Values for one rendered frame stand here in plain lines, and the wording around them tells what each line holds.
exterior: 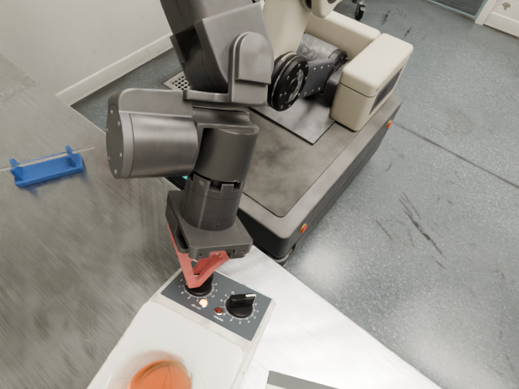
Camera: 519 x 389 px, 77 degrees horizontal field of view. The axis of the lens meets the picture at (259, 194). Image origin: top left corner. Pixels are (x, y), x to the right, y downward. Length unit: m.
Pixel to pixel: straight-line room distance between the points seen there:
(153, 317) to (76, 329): 0.14
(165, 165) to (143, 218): 0.27
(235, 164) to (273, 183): 0.74
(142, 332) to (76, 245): 0.21
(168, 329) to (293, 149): 0.86
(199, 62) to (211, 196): 0.12
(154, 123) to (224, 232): 0.13
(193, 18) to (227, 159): 0.11
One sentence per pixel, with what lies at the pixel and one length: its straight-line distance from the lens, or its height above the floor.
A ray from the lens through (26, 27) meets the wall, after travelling 1.80.
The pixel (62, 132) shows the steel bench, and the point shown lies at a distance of 0.70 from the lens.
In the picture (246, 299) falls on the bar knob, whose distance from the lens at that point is 0.40.
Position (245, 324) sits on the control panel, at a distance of 0.40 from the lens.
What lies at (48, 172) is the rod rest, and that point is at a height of 0.76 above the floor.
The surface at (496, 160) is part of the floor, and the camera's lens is 2.02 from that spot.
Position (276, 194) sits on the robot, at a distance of 1.01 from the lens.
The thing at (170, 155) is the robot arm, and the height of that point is 1.00.
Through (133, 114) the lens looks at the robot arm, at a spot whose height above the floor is 1.02.
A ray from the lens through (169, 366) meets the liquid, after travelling 0.33.
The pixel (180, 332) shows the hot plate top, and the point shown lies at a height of 0.84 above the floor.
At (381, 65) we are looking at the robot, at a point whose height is 0.58.
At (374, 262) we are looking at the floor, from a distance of 1.39.
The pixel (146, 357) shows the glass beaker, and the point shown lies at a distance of 0.31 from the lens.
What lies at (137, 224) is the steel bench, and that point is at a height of 0.75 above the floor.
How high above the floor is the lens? 1.19
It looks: 56 degrees down
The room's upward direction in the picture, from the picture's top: 5 degrees clockwise
